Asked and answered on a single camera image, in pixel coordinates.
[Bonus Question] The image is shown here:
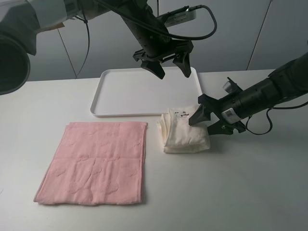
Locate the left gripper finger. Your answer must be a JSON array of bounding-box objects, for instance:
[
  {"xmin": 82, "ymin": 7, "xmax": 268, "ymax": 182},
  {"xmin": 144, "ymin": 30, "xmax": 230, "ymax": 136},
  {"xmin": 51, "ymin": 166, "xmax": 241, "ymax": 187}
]
[
  {"xmin": 173, "ymin": 52, "xmax": 191, "ymax": 77},
  {"xmin": 141, "ymin": 60, "xmax": 165, "ymax": 79}
]

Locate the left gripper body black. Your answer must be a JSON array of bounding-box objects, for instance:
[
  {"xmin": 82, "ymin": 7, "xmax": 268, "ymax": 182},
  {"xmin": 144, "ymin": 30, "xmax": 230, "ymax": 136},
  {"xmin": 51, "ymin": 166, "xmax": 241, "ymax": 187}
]
[{"xmin": 120, "ymin": 7, "xmax": 193, "ymax": 64}]

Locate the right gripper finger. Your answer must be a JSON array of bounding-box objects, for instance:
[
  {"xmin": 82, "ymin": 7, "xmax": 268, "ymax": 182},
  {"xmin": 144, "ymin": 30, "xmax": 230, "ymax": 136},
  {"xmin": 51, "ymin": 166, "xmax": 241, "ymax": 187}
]
[
  {"xmin": 207, "ymin": 119, "xmax": 234, "ymax": 136},
  {"xmin": 189, "ymin": 104, "xmax": 212, "ymax": 126}
]

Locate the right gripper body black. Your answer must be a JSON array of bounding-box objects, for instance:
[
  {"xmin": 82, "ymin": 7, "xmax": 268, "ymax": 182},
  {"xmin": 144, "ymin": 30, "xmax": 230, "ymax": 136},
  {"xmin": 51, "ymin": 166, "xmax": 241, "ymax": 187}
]
[{"xmin": 198, "ymin": 91, "xmax": 252, "ymax": 133}]

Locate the cream white terry towel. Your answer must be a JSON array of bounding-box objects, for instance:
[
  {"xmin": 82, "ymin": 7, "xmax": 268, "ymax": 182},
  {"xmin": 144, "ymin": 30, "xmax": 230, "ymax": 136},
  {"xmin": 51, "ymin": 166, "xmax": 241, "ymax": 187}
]
[{"xmin": 157, "ymin": 105, "xmax": 211, "ymax": 154}]

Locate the pink terry towel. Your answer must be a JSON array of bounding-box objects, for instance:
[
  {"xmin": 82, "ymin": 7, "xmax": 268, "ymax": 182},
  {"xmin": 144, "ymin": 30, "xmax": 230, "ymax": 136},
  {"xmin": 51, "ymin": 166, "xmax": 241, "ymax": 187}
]
[{"xmin": 34, "ymin": 122, "xmax": 147, "ymax": 205}]

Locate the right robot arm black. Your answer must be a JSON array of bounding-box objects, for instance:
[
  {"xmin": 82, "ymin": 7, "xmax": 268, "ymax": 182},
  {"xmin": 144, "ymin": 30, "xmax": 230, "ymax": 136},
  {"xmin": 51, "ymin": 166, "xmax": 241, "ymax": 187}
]
[{"xmin": 189, "ymin": 54, "xmax": 308, "ymax": 135}]

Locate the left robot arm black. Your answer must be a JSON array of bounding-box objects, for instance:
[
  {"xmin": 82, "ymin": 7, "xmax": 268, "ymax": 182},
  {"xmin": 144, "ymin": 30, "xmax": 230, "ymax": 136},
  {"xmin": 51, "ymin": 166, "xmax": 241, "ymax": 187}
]
[{"xmin": 0, "ymin": 0, "xmax": 193, "ymax": 95}]

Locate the white rectangular plastic tray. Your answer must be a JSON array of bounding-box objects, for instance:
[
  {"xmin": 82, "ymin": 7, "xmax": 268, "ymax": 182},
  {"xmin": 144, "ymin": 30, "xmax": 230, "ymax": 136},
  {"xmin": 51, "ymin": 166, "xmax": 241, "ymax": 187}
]
[{"xmin": 90, "ymin": 67, "xmax": 202, "ymax": 117}]

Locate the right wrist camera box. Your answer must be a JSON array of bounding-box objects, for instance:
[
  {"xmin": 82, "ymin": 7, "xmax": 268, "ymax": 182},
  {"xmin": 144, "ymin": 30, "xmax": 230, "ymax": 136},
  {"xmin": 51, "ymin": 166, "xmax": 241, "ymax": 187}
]
[{"xmin": 223, "ymin": 77, "xmax": 243, "ymax": 94}]

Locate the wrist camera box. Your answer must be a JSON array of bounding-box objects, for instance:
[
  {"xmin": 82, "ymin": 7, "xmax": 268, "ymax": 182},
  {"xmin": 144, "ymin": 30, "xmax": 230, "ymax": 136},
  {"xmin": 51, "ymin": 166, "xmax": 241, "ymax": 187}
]
[
  {"xmin": 223, "ymin": 77, "xmax": 243, "ymax": 94},
  {"xmin": 157, "ymin": 6, "xmax": 196, "ymax": 27}
]

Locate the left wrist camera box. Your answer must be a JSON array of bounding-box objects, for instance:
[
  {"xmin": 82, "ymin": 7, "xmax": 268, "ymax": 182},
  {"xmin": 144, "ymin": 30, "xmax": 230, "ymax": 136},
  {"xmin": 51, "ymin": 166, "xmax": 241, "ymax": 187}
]
[{"xmin": 157, "ymin": 6, "xmax": 196, "ymax": 27}]

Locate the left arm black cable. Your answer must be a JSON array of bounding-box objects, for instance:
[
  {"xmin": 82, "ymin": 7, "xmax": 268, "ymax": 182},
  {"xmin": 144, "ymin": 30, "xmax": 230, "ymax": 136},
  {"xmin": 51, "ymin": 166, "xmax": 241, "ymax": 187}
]
[{"xmin": 77, "ymin": 0, "xmax": 218, "ymax": 77}]

